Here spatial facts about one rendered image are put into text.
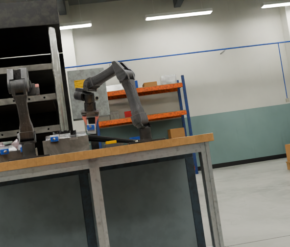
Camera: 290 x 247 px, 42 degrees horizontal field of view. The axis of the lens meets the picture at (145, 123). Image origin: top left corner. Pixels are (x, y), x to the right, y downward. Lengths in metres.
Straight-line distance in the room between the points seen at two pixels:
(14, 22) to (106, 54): 6.22
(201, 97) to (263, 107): 1.55
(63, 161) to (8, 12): 1.68
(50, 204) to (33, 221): 0.13
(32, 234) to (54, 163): 0.61
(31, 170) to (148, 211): 0.79
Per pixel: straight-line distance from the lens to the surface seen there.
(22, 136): 2.00
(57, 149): 2.26
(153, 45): 9.38
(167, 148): 1.88
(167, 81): 8.71
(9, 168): 1.81
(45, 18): 3.16
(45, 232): 2.28
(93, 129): 2.27
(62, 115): 3.01
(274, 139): 9.86
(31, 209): 2.27
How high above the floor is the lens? 0.78
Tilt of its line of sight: 3 degrees up
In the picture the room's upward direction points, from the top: 8 degrees counter-clockwise
